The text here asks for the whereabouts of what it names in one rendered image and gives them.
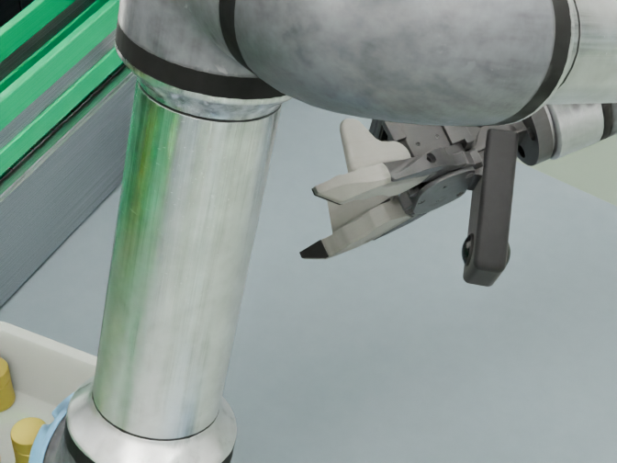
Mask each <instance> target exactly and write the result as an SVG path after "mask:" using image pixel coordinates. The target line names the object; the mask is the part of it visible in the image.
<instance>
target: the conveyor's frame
mask: <svg viewBox="0 0 617 463"><path fill-rule="evenodd" d="M136 81H137V76H136V75H135V74H134V73H133V72H132V71H131V70H130V69H129V68H128V67H127V66H126V65H125V66H124V67H123V68H122V69H121V70H120V71H119V72H118V73H116V74H115V75H114V76H113V77H112V78H111V79H110V80H109V81H108V82H107V83H106V84H105V85H103V86H102V87H101V88H100V89H99V90H98V91H97V92H96V93H95V94H94V95H93V96H92V97H91V98H89V99H88V100H87V101H86V102H85V103H84V104H83V105H82V106H81V107H80V108H79V109H78V110H76V111H75V112H74V113H73V114H72V115H71V116H70V117H69V118H68V119H67V120H66V121H65V122H63V123H62V124H61V126H60V127H59V128H58V129H56V130H55V131H54V132H53V133H52V134H51V135H50V136H49V137H48V138H47V139H46V140H45V141H44V142H43V143H42V144H41V145H40V146H39V147H37V148H36V149H35V150H34V151H33V152H32V153H31V154H30V155H29V156H28V157H27V158H26V159H25V160H23V161H22V162H21V163H20V164H19V165H18V166H17V167H16V168H15V169H14V170H13V171H12V172H10V173H9V174H8V175H7V176H6V177H5V178H4V179H3V180H2V181H1V182H0V307H1V306H2V305H3V304H4V303H5V302H6V301H7V300H8V299H9V298H10V297H11V296H12V295H13V294H14V293H15V292H16V291H17V289H18V288H19V287H20V286H21V285H22V284H23V283H24V282H25V281H26V280H27V279H28V278H29V277H30V276H31V275H32V274H33V273H34V272H35V271H36V270H37V269H38V268H39V267H40V266H41V264H42V263H43V262H44V261H45V260H46V259H47V258H48V257H49V256H50V255H51V254H52V253H53V252H54V251H55V250H56V249H57V248H58V247H59V246H60V245H61V244H62V243H63V242H64V241H65V240H66V238H67V237H68V236H69V235H70V234H71V233H72V232H73V231H74V230H75V229H76V228H77V227H78V226H79V225H80V224H81V223H82V222H83V221H84V220H85V219H86V218H87V217H88V216H89V215H90V214H91V212H92V211H93V210H94V209H95V208H96V207H97V206H98V205H99V204H100V203H101V202H102V201H103V200H104V199H105V198H106V197H107V196H108V195H109V194H110V193H111V192H112V191H113V190H114V189H115V188H116V186H117V185H118V184H119V183H120V182H121V181H122V178H123V172H124V165H125V159H126V151H127V145H128V138H129V126H130V120H131V113H132V107H133V100H134V94H135V87H136Z"/></svg>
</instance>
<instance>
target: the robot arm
mask: <svg viewBox="0 0 617 463"><path fill-rule="evenodd" d="M115 48H116V52H117V54H118V57H119V58H120V59H121V61H123V62H124V63H125V64H126V66H127V67H128V68H129V69H130V70H131V71H132V72H133V73H134V74H135V75H136V76H137V81H136V87H135V94H134V100H133V107H132V113H131V120H130V126H129V138H128V145H127V151H126V159H125V165H124V172H123V178H122V185H121V191H120V198H119V204H118V216H117V223H116V229H115V236H114V242H113V250H112V256H111V263H110V269H109V276H108V282H107V294H106V301H105V308H104V314H103V321H102V327H101V334H100V340H99V347H98V354H97V360H96V367H95V375H94V376H92V377H91V378H89V379H88V380H86V381H85V382H84V383H83V384H82V385H81V386H79V387H78V389H77V390H76V391H75V392H74V393H72V394H71V395H69V396H68V397H67V398H66V399H64V400H63V401H62V402H61V403H60V404H59V405H58V406H57V407H56V408H55V409H54V410H53V411H52V413H51V414H52V416H53V418H54V421H53V422H52V423H50V424H43V425H42V426H41V428H40V429H39V432H38V434H37V436H36V438H35V440H34V443H33V446H32V448H31V451H30V455H29V460H28V463H231V458H232V454H233V448H234V445H235V440H236V434H237V424H236V419H235V416H234V413H233V411H232V409H231V407H230V405H229V404H228V403H227V401H226V400H225V399H224V398H223V397H222V392H223V389H224V384H225V379H226V375H227V370H228V365H229V361H230V353H231V348H232V344H233V339H234V334H235V330H236V326H237V321H238V317H239V312H240V307H241V299H242V294H243V291H244V286H245V281H246V277H247V272H248V267H249V263H250V259H251V254H252V246H253V241H254V236H255V232H256V228H257V223H258V219H259V214H260V209H261V205H262V200H263V196H264V188H265V183H266V178H267V174H268V169H269V165H270V161H271V156H272V151H273V147H274V142H275V134H276V130H277V125H278V120H279V116H280V111H281V106H282V104H283V103H285V102H286V101H287V100H289V99H291V98H295V99H297V100H299V101H302V102H304V103H306V104H309V105H311V106H313V107H318V108H322V109H325V110H329V111H331V112H335V113H340V114H344V115H349V116H355V117H359V118H365V119H372V122H371V125H370V129H369V130H368V129H367V128H366V127H365V126H364V125H363V124H362V123H361V122H360V121H359V120H357V119H344V120H343V121H342V122H341V124H340V133H341V138H342V147H343V151H344V156H345V161H346V165H347V170H348V173H347V174H344V175H336V176H335V177H333V178H332V179H331V180H328V181H326V182H324V183H321V184H319V185H316V186H314V187H313V188H311V190H312V192H313V194H314V196H316V197H319V198H323V199H325V200H327V202H328V208H329V213H330V219H331V229H332V235H330V236H328V237H326V238H324V239H322V240H319V241H317V242H315V243H313V244H312V245H311V246H309V247H308V248H306V249H304V250H303V251H301V252H299V253H300V256H301V258H303V259H329V258H332V257H334V256H336V255H338V254H342V253H345V252H348V251H350V250H352V249H354V248H356V247H359V246H361V245H363V244H365V243H369V242H371V241H372V240H373V241H374V240H376V239H378V238H380V237H382V236H384V235H387V234H389V233H391V232H393V231H395V230H397V229H399V228H401V227H403V226H405V225H407V224H409V223H411V222H413V221H415V220H417V219H418V218H420V217H422V216H423V215H425V214H427V213H428V212H430V211H432V210H435V209H438V208H439V207H441V206H444V205H446V204H448V203H450V202H452V201H454V200H456V199H458V198H460V197H461V196H463V195H464V193H465V192H466V191H467V190H472V198H471V207H470V215H469V223H468V232H467V237H466V239H465V241H464V243H463V246H462V259H463V262H464V273H463V279H464V281H465V282H466V283H468V284H473V285H479V286H484V287H490V286H492V285H493V284H494V283H495V281H496V280H497V279H498V277H499V276H500V275H501V273H502V272H503V271H504V269H505V267H506V266H507V264H508V262H509V261H510V244H509V233H510V215H511V206H512V197H513V188H514V178H515V169H516V160H517V157H518V158H519V159H520V160H521V161H522V162H523V163H524V164H527V165H529V166H534V165H536V164H539V163H541V162H544V161H546V160H548V159H550V160H555V159H558V158H560V157H563V156H565V155H568V154H570V153H573V152H575V151H578V150H580V149H583V148H585V147H588V146H590V145H591V144H594V143H596V142H598V141H601V140H604V139H607V138H609V137H611V136H613V135H615V134H617V0H120V1H119V10H118V23H117V29H116V38H115ZM399 194H400V195H399ZM398 195H399V196H398ZM389 200H390V201H389Z"/></svg>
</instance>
